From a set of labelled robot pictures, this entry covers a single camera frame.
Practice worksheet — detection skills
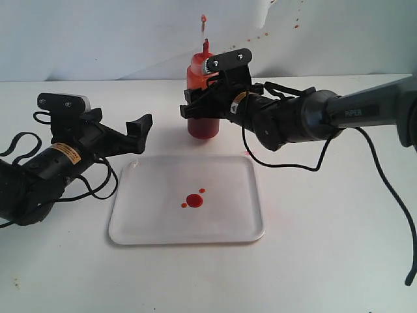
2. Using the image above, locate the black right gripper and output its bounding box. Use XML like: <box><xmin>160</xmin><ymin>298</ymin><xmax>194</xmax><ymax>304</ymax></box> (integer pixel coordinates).
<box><xmin>180</xmin><ymin>82</ymin><xmax>293</xmax><ymax>143</ymax></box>

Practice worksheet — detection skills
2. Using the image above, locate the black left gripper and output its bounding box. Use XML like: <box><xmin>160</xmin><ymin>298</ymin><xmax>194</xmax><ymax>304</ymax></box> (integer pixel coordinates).
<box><xmin>22</xmin><ymin>109</ymin><xmax>152</xmax><ymax>183</ymax></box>

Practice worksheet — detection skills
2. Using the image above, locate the red sauce squeeze bottle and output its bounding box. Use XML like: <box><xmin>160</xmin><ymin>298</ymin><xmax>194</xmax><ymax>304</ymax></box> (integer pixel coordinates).
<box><xmin>186</xmin><ymin>14</ymin><xmax>220</xmax><ymax>140</ymax></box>

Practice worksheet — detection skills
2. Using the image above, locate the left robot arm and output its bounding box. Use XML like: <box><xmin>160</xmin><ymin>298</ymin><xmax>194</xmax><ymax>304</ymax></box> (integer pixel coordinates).
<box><xmin>1</xmin><ymin>108</ymin><xmax>152</xmax><ymax>228</ymax></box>

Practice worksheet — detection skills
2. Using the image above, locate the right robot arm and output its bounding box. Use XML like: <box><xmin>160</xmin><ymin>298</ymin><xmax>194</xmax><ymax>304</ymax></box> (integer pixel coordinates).
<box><xmin>180</xmin><ymin>76</ymin><xmax>416</xmax><ymax>151</ymax></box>

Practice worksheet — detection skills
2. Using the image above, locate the white rectangular tray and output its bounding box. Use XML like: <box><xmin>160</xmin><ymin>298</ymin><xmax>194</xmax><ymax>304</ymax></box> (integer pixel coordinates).
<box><xmin>108</xmin><ymin>155</ymin><xmax>265</xmax><ymax>246</ymax></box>

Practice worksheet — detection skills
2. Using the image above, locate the red sauce puddle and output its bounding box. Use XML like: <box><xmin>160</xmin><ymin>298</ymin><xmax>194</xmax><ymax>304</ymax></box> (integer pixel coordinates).
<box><xmin>180</xmin><ymin>188</ymin><xmax>205</xmax><ymax>208</ymax></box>

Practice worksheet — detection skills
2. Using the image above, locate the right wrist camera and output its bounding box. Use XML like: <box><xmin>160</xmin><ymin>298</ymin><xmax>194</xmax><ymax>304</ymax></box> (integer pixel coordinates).
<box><xmin>201</xmin><ymin>48</ymin><xmax>252</xmax><ymax>86</ymax></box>

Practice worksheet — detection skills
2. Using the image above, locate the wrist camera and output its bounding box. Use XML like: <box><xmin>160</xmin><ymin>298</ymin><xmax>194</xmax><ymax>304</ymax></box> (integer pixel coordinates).
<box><xmin>201</xmin><ymin>48</ymin><xmax>252</xmax><ymax>86</ymax></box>
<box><xmin>37</xmin><ymin>93</ymin><xmax>91</xmax><ymax>138</ymax></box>

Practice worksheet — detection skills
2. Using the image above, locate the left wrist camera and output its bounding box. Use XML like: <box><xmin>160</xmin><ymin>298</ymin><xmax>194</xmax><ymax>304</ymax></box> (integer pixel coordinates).
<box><xmin>37</xmin><ymin>93</ymin><xmax>91</xmax><ymax>138</ymax></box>

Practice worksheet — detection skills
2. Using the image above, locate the left black cable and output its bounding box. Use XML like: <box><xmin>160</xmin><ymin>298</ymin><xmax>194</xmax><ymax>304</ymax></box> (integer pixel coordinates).
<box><xmin>0</xmin><ymin>110</ymin><xmax>119</xmax><ymax>229</ymax></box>

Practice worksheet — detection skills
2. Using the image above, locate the black cable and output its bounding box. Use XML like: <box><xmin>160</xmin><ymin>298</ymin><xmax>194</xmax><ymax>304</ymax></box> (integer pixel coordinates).
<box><xmin>0</xmin><ymin>110</ymin><xmax>119</xmax><ymax>229</ymax></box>
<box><xmin>205</xmin><ymin>73</ymin><xmax>417</xmax><ymax>287</ymax></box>

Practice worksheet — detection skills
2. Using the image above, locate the right black cable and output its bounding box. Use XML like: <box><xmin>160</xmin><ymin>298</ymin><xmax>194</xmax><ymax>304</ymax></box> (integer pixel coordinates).
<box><xmin>205</xmin><ymin>73</ymin><xmax>417</xmax><ymax>287</ymax></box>

